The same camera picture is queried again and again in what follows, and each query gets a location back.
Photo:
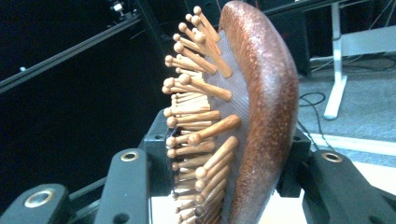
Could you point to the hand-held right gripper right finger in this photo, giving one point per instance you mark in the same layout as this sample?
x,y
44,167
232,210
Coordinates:
x,y
333,193

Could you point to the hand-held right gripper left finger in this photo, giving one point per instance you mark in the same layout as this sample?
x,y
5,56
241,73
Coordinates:
x,y
127,186

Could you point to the wooden paddle hairbrush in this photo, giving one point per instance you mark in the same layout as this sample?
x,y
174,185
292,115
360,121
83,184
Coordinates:
x,y
267,109

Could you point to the black metal stand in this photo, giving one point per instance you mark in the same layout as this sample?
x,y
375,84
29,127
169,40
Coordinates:
x,y
62,56

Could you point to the white desk frame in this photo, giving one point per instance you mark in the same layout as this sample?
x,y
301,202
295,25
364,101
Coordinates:
x,y
337,77

